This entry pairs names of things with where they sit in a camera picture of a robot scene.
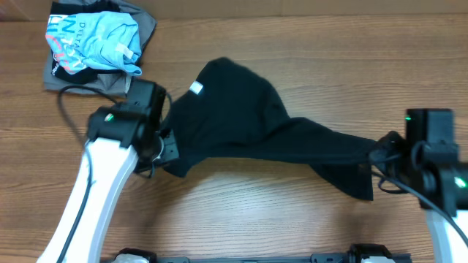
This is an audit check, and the grey folded garment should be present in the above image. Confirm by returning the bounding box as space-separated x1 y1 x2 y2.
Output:
43 0 157 97

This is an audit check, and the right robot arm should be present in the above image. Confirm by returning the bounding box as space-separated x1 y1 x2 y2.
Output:
369 108 467 262

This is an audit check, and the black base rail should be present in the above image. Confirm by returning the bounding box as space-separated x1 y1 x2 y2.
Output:
102 243 412 263

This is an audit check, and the black t-shirt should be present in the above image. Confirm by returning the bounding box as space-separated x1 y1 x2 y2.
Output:
164 58 375 201

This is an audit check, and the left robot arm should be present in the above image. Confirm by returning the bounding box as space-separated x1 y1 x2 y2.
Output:
38 79 179 262

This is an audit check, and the light blue printed shirt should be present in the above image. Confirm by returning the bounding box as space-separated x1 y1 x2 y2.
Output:
45 11 142 76

